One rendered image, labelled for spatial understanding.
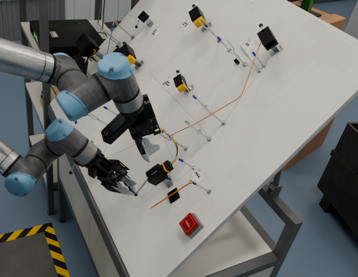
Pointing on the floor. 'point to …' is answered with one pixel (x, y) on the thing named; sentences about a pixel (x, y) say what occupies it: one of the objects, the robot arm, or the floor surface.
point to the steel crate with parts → (346, 179)
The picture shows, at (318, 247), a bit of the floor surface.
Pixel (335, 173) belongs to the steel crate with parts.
